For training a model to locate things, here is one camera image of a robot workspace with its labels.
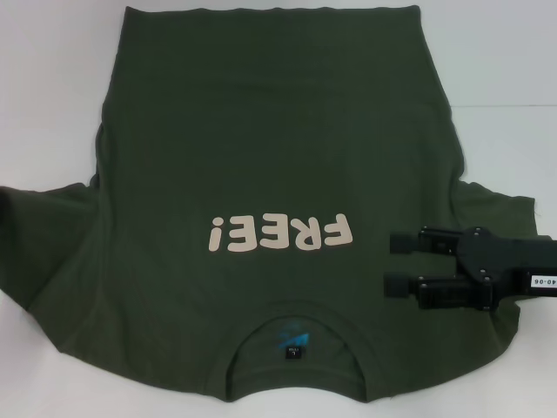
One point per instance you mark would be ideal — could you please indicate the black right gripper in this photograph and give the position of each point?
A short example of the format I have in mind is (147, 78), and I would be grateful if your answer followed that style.
(509, 261)

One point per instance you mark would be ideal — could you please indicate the dark green FREE! t-shirt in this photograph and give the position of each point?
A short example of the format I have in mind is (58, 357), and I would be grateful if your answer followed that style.
(278, 152)

